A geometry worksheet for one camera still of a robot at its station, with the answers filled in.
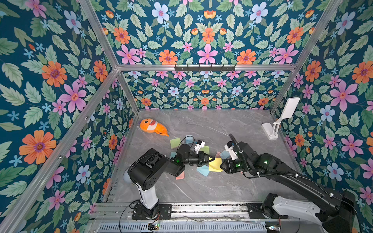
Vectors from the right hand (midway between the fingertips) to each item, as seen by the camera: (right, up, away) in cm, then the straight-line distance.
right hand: (225, 163), depth 74 cm
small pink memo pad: (-1, 0, +19) cm, 19 cm away
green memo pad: (-9, +3, +25) cm, 26 cm away
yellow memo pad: (-5, -3, +4) cm, 7 cm away
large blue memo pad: (-10, -8, +12) cm, 18 cm away
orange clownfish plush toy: (-48, +19, +26) cm, 58 cm away
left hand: (-4, 0, +5) cm, 7 cm away
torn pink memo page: (-24, -11, +10) cm, 28 cm away
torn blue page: (-22, +8, +25) cm, 34 cm away
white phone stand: (+39, +13, +26) cm, 49 cm away
